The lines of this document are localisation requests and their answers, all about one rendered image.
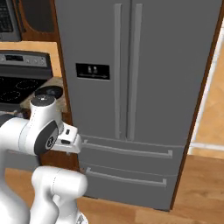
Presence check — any wooden cupboard with dark glass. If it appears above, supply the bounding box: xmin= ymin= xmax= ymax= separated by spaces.
xmin=11 ymin=0 xmax=60 ymax=42

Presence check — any grey right door handle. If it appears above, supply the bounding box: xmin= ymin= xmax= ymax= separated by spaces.
xmin=126 ymin=3 xmax=144 ymax=142

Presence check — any wooden fridge side panel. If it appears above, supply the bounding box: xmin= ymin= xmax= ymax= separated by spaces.
xmin=169 ymin=8 xmax=224 ymax=212

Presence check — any grey fridge right door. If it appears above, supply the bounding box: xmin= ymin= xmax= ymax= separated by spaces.
xmin=128 ymin=0 xmax=224 ymax=147

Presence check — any grey drawer handle bar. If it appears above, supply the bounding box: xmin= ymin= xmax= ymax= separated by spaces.
xmin=81 ymin=139 xmax=174 ymax=159
xmin=85 ymin=166 xmax=168 ymax=188

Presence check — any black round bowl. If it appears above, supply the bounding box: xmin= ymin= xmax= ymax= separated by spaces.
xmin=34 ymin=85 xmax=64 ymax=100

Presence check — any grey door handle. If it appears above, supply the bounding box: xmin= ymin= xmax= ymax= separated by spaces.
xmin=126 ymin=3 xmax=144 ymax=142
xmin=114 ymin=3 xmax=123 ymax=140

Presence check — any grey fridge door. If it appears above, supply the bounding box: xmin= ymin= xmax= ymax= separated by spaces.
xmin=53 ymin=0 xmax=131 ymax=142
xmin=128 ymin=0 xmax=224 ymax=147

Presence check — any grey fridge left door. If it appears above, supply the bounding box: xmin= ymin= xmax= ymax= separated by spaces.
xmin=53 ymin=0 xmax=131 ymax=142

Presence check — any grey fridge drawer front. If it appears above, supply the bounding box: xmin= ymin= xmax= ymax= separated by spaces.
xmin=78 ymin=134 xmax=186 ymax=177
xmin=80 ymin=161 xmax=179 ymax=212

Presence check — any grey left door handle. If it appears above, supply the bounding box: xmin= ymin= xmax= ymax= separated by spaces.
xmin=114 ymin=3 xmax=123 ymax=140

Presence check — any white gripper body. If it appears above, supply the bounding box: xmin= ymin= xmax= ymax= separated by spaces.
xmin=52 ymin=133 xmax=83 ymax=155

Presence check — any steel stove with black hob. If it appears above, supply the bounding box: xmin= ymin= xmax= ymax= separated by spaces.
xmin=0 ymin=49 xmax=64 ymax=173

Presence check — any grey microwave oven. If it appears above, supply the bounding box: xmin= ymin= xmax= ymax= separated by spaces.
xmin=0 ymin=0 xmax=23 ymax=42

